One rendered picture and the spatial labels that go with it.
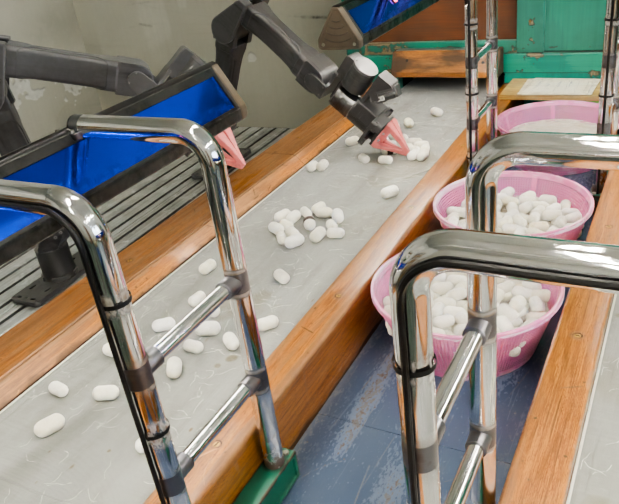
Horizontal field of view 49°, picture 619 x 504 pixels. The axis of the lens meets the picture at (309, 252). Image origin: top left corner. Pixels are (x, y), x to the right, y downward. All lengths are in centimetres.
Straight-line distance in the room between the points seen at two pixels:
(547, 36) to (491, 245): 158
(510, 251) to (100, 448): 62
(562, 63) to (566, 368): 118
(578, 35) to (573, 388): 123
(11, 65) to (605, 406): 102
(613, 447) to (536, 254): 47
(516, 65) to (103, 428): 143
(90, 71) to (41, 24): 229
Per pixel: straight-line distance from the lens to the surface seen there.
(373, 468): 84
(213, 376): 91
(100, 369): 99
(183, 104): 81
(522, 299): 100
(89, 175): 69
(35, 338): 106
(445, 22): 196
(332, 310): 95
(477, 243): 35
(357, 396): 94
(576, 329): 91
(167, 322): 102
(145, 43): 346
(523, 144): 48
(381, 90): 145
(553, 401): 80
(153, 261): 118
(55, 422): 90
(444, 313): 98
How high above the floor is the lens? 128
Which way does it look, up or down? 28 degrees down
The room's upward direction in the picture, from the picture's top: 8 degrees counter-clockwise
